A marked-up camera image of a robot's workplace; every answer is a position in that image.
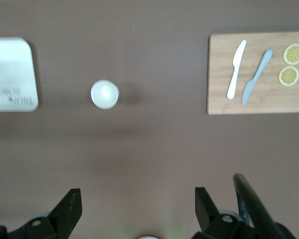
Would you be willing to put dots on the cream tray with bear print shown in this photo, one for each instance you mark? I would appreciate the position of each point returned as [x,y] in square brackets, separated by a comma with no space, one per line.
[10,69]

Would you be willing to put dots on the dried lemon slice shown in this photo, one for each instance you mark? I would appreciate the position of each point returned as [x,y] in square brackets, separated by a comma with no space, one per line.
[294,54]
[288,76]

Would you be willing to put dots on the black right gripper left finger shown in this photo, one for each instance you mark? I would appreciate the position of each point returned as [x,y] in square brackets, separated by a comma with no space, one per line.
[67,214]

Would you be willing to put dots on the bamboo cutting board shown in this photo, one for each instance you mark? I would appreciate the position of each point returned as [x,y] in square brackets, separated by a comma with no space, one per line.
[271,99]

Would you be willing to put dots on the white plastic cup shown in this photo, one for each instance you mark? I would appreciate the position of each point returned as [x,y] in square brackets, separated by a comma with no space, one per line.
[104,93]

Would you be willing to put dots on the white plastic knife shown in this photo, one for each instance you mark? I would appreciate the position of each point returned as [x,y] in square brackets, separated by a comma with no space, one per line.
[236,72]

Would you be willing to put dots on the grey plastic knife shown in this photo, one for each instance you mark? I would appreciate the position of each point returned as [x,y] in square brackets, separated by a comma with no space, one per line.
[249,90]

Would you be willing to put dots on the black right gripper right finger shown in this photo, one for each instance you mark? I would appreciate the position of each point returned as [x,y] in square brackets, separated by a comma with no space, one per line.
[206,219]

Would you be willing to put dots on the brown table cover mat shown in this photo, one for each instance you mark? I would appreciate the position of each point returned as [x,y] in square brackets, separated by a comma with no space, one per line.
[149,149]

